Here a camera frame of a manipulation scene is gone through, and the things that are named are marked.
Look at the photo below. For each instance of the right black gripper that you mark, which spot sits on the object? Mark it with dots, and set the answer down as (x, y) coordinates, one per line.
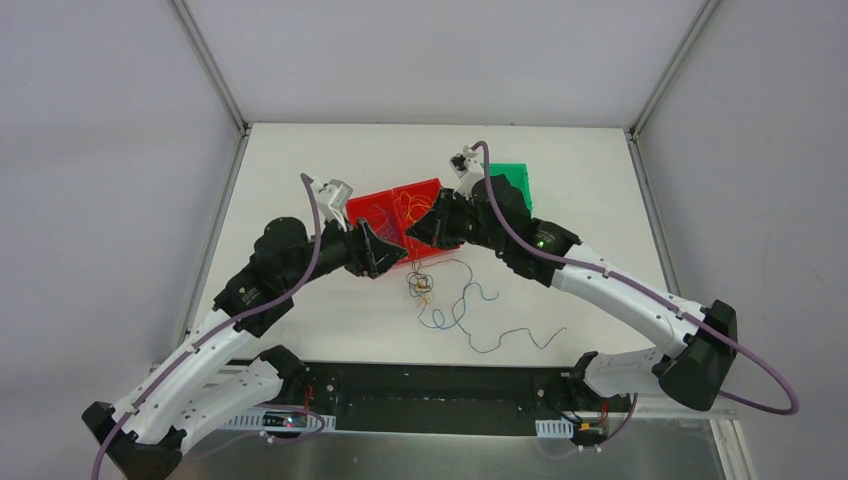
(448, 220)

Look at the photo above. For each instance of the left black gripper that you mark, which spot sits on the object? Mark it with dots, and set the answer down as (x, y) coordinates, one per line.
(361, 250)

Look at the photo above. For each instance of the red two-compartment plastic bin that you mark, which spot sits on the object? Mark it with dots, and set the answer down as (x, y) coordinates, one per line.
(390, 212)

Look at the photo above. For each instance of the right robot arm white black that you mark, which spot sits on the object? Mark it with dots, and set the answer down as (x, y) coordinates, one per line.
(685, 361)

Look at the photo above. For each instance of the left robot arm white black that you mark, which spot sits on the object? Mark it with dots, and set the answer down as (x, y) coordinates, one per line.
(147, 433)

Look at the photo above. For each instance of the green plastic bin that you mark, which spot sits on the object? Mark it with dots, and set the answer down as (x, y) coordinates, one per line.
(517, 175)

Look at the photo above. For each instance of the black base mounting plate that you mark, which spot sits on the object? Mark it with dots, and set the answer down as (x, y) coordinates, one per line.
(437, 399)

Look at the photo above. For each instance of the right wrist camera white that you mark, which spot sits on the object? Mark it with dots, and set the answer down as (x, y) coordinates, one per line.
(468, 169)

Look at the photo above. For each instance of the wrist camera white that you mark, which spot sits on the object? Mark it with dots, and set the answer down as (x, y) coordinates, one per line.
(331, 198)
(468, 169)

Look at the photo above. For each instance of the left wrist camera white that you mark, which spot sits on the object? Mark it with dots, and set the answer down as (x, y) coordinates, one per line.
(331, 198)

